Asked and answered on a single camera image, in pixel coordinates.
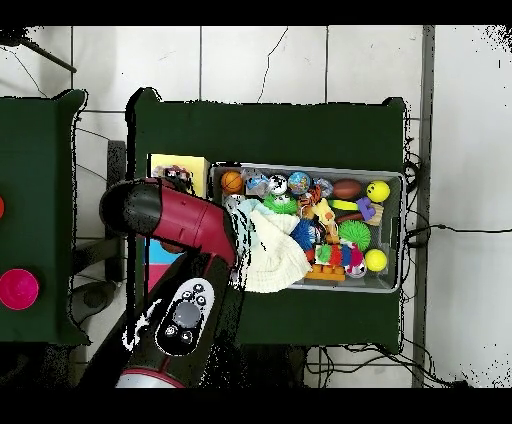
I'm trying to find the cream yellow cloth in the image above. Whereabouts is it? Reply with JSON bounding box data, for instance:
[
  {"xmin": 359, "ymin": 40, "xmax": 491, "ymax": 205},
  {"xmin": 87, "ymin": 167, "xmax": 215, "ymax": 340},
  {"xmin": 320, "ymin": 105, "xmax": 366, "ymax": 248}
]
[{"xmin": 239, "ymin": 211, "xmax": 313, "ymax": 293}]

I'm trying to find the colourful polka dot cloth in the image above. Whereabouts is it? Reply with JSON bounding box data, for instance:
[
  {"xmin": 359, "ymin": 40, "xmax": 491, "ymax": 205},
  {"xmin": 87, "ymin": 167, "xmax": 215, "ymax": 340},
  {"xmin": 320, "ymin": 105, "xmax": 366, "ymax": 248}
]
[{"xmin": 163, "ymin": 165, "xmax": 195, "ymax": 192}]

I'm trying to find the multicolour fuzzy caterpillar toy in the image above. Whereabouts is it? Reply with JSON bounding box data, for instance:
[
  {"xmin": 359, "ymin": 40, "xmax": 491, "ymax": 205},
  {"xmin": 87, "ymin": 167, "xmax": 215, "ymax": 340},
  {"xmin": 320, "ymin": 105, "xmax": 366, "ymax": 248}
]
[{"xmin": 314, "ymin": 243, "xmax": 366, "ymax": 271}]

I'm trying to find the wooden box with three holes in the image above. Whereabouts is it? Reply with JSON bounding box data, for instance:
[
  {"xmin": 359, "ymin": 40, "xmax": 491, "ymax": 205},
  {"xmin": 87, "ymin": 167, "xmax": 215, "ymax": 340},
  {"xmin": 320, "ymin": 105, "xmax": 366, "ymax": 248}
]
[{"xmin": 145, "ymin": 153, "xmax": 212, "ymax": 289}]

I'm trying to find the clear mesh bin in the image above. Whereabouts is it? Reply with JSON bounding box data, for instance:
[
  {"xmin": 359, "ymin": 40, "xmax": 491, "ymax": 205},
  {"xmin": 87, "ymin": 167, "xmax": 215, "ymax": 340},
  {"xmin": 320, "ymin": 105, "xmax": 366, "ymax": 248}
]
[{"xmin": 211, "ymin": 162, "xmax": 404, "ymax": 294}]

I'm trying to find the green fuzzy toy with eyes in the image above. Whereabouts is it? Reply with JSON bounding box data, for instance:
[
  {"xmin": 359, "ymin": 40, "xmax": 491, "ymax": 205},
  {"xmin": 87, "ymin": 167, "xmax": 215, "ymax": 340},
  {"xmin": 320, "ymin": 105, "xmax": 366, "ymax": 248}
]
[{"xmin": 263, "ymin": 194, "xmax": 300, "ymax": 216}]

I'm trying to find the small orange basketball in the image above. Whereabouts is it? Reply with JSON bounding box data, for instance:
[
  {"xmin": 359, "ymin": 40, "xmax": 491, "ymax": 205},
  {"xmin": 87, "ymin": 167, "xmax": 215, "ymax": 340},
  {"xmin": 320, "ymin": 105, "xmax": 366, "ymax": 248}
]
[{"xmin": 221, "ymin": 170, "xmax": 245, "ymax": 194}]

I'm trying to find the globe print ball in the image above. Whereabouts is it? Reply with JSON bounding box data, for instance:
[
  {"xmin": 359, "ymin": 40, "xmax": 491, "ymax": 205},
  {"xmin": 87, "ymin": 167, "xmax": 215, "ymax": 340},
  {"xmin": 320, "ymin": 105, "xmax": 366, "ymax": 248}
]
[{"xmin": 288, "ymin": 171, "xmax": 312, "ymax": 194}]

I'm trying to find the brown toy football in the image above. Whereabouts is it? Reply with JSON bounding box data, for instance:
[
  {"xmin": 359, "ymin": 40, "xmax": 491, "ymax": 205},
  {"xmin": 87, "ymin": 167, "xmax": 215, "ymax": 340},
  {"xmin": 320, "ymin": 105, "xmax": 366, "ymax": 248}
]
[{"xmin": 332, "ymin": 179, "xmax": 364, "ymax": 201}]

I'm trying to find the green spiky ball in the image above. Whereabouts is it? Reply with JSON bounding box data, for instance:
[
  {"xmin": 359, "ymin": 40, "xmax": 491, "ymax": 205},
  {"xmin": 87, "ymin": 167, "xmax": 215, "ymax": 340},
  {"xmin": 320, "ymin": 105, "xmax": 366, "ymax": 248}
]
[{"xmin": 336, "ymin": 219, "xmax": 373, "ymax": 251}]

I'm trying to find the yellow smiley ball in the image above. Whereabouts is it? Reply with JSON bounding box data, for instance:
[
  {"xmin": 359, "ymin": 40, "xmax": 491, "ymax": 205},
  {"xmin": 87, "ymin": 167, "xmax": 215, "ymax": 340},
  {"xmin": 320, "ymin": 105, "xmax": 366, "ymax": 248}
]
[{"xmin": 365, "ymin": 179, "xmax": 392, "ymax": 204}]

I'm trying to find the plain yellow ball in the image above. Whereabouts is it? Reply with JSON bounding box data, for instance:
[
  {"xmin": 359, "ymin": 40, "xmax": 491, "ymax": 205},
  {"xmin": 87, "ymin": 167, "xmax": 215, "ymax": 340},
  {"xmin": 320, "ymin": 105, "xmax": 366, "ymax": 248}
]
[{"xmin": 363, "ymin": 248, "xmax": 389, "ymax": 273}]

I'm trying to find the side table with green cloth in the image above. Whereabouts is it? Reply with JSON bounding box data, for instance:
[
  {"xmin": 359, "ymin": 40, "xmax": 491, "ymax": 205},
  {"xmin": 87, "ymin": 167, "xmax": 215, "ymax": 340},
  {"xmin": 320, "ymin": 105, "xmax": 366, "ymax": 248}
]
[{"xmin": 0, "ymin": 89, "xmax": 89, "ymax": 347}]

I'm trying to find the pink disc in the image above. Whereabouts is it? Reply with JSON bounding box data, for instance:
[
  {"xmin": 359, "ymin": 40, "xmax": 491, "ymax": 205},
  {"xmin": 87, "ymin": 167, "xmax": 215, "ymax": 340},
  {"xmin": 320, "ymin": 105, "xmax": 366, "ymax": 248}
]
[{"xmin": 0, "ymin": 268, "xmax": 41, "ymax": 312}]

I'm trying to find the black tripod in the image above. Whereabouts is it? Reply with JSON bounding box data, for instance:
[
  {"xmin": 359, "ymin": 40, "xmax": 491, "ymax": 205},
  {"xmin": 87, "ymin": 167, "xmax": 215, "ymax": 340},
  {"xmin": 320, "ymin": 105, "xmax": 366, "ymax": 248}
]
[{"xmin": 0, "ymin": 27, "xmax": 79, "ymax": 75}]

